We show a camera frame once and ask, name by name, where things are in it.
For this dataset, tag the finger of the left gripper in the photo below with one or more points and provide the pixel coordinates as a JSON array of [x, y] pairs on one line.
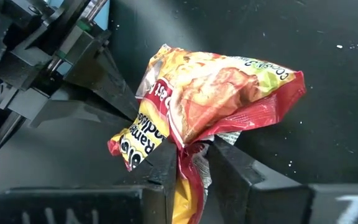
[[98, 74], [73, 112]]

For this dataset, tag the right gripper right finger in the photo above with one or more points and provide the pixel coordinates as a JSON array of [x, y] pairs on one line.
[[275, 205]]

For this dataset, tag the red Maruchan ramen packet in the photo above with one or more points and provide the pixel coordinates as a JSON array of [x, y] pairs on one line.
[[216, 93]]

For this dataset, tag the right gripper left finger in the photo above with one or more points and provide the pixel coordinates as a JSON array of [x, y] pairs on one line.
[[135, 205]]

